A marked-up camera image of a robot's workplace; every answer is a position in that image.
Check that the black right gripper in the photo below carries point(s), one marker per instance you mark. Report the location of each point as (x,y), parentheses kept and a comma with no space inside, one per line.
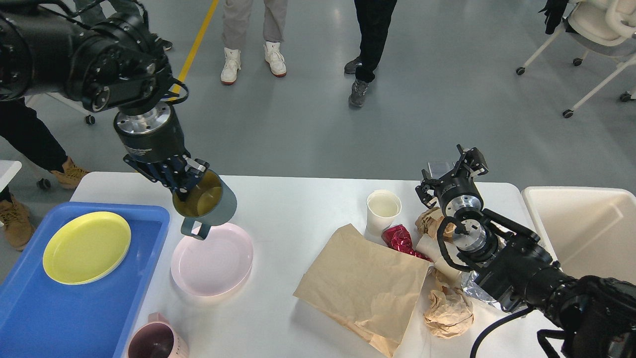
(456,194)

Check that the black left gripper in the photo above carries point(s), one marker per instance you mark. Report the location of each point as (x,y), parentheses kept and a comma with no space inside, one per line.
(156,148)

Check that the teal mug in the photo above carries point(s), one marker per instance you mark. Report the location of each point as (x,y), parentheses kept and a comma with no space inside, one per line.
(209,203)

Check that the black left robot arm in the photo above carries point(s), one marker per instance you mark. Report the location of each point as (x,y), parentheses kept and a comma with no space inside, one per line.
(115,64)

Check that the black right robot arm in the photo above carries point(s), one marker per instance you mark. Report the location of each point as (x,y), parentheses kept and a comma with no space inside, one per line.
(595,317)

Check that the crumpled brown paper upper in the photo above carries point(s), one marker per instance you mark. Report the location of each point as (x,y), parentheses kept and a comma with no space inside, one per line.
(429,222)

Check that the tipped white paper cup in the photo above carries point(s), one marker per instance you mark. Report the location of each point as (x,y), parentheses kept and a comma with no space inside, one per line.
(429,247)

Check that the red foil wrapper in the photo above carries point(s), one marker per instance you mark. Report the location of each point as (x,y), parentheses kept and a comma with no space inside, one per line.
(398,238)

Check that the yellow plate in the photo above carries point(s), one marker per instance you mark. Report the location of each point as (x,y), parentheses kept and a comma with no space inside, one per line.
(87,248)

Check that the silver foil wrapper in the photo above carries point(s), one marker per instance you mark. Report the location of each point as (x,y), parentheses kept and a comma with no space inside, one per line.
(472,290)

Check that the brown paper bag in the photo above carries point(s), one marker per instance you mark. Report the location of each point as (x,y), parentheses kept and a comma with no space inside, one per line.
(367,288)

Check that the crumpled brown paper ball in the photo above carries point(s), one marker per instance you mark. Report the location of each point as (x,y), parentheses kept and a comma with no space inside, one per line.
(450,313)

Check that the person with tan boots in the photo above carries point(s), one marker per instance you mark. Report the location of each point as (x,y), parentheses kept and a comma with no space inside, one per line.
(22,128)

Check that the white plastic bin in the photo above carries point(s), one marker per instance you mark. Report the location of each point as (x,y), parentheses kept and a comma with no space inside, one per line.
(591,230)

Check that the person in black trousers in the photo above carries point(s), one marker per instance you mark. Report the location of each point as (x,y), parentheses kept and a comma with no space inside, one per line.
(374,19)

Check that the person in grey trousers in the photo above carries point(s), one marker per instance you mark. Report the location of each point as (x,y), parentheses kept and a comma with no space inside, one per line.
(96,15)

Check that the blue plastic tray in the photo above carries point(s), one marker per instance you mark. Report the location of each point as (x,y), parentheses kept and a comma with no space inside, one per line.
(41,318)

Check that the white rolling chair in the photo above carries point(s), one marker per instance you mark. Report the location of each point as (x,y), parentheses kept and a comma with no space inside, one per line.
(603,27)

